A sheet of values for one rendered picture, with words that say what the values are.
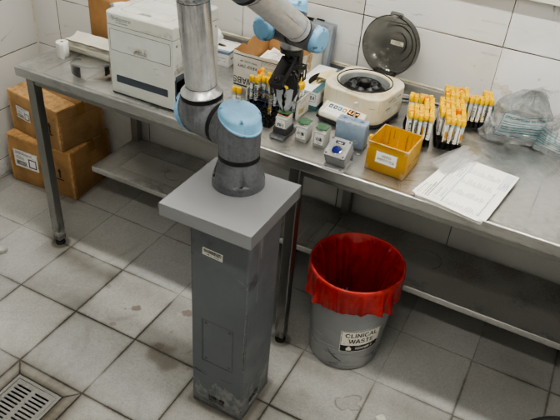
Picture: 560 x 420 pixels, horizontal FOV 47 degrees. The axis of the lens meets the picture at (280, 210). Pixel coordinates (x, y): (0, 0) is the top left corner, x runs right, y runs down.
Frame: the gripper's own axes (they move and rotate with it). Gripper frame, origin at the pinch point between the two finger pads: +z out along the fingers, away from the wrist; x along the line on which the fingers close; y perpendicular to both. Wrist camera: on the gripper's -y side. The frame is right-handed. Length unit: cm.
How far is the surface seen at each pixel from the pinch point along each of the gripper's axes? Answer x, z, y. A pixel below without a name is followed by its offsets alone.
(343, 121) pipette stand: -19.6, 0.1, 4.2
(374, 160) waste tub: -34.0, 6.1, -2.9
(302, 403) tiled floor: -32, 97, -29
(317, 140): -13.4, 7.2, -0.3
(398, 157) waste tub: -41.4, 2.5, -3.2
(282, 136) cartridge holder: -1.5, 8.5, -2.6
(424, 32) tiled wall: -26, -15, 58
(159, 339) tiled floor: 31, 97, -32
